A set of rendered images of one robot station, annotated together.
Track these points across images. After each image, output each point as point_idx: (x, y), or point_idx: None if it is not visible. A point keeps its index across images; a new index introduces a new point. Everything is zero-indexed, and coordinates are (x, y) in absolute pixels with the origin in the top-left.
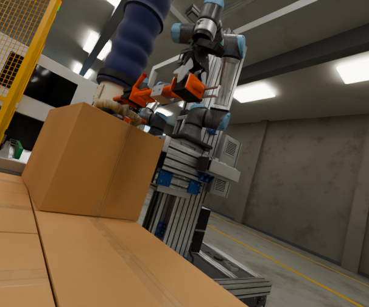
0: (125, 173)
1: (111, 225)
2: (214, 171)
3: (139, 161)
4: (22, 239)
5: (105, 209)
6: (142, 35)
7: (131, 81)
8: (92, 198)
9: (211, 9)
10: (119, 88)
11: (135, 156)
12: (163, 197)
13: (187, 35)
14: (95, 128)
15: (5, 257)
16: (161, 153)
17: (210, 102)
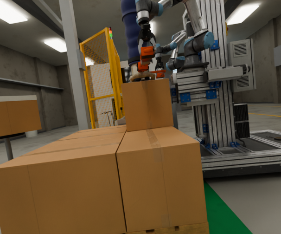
0: (154, 105)
1: (155, 129)
2: (213, 78)
3: (158, 95)
4: (117, 138)
5: (153, 124)
6: (135, 29)
7: None
8: (144, 121)
9: (138, 5)
10: None
11: (155, 94)
12: (198, 108)
13: None
14: (130, 92)
15: (111, 141)
16: (176, 84)
17: None
